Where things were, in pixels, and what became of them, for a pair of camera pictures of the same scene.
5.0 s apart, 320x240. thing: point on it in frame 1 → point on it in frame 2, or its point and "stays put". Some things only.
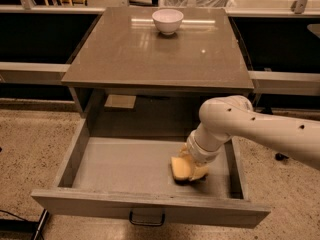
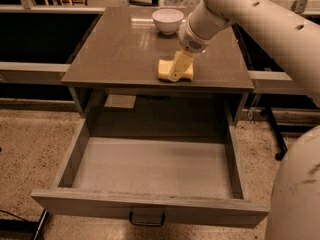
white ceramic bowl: x=167 y=21 stays put
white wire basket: x=204 y=1 stays put
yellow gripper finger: x=200 y=169 → x=181 y=61
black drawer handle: x=147 y=224 stays put
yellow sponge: x=182 y=167 → x=166 y=67
